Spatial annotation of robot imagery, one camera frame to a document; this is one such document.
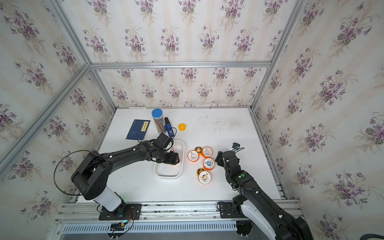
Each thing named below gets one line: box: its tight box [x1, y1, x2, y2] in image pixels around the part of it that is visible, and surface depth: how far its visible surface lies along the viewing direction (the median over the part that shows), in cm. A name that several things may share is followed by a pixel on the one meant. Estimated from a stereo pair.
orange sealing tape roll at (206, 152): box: [201, 146, 213, 158], surface depth 94 cm
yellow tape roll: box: [178, 123, 187, 132], surface depth 110 cm
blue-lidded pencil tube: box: [151, 108, 167, 134], surface depth 94 cm
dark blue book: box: [125, 119, 151, 140], surface depth 107 cm
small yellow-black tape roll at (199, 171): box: [196, 168, 205, 177], surface depth 88 cm
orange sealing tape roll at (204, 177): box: [198, 171, 212, 185], surface depth 83 cm
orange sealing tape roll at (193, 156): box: [188, 150, 200, 163], surface depth 92 cm
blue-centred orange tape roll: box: [203, 157, 215, 171], surface depth 87 cm
